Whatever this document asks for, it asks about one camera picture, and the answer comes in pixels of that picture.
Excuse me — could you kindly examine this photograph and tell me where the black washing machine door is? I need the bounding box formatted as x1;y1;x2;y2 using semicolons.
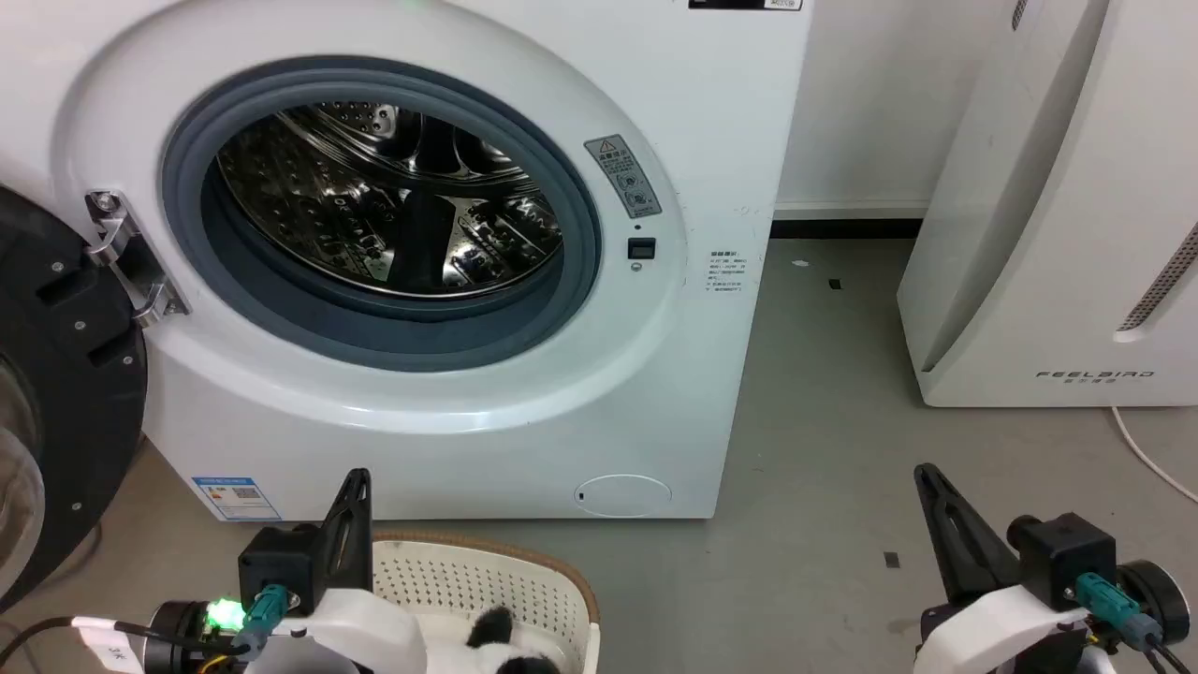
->
0;183;149;614

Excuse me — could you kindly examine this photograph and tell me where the white air purifier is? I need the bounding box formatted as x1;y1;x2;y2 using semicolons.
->
896;0;1198;409

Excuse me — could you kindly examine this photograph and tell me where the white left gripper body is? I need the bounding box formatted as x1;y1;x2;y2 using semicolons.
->
245;586;429;674

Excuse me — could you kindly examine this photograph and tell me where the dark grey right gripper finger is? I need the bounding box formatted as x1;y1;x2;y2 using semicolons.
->
913;462;1023;606

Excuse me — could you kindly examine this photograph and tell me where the oval drain filter cover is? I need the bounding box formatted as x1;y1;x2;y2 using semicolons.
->
573;474;674;519

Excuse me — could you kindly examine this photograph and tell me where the grey warning sticker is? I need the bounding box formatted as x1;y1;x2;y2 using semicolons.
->
584;135;664;220

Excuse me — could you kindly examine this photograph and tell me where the grey rubber door gasket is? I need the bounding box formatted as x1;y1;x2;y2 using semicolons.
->
160;56;603;374

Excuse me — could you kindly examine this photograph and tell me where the teal-plug right arm cable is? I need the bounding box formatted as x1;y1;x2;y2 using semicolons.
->
1074;572;1180;674

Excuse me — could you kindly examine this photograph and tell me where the white perforated laundry basket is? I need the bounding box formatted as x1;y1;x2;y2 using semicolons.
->
369;531;602;674

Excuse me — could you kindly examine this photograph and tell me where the stainless steel washing machine drum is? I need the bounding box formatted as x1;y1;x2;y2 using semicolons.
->
216;102;564;301

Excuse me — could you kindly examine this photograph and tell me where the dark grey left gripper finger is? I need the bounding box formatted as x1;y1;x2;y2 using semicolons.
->
321;467;373;602

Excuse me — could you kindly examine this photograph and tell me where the white power cable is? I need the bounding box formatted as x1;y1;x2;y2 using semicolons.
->
1110;404;1198;507

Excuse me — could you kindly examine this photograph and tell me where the white front-load washing machine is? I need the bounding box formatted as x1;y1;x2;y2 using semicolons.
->
0;0;813;521

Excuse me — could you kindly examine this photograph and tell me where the chrome door hinge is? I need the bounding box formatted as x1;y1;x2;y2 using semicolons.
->
85;190;189;328

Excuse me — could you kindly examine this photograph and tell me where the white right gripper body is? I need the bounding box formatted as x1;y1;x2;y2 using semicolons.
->
914;582;1094;674

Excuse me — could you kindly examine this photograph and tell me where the small printed text sticker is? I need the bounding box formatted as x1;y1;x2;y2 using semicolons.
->
708;248;746;295

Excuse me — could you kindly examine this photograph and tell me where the black and white plush toy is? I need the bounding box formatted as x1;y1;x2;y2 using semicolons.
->
457;606;564;674

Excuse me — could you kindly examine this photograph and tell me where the blue energy label sticker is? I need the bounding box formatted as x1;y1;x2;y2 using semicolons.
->
191;475;283;522

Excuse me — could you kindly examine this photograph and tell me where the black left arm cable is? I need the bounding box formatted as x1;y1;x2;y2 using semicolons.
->
0;615;246;670

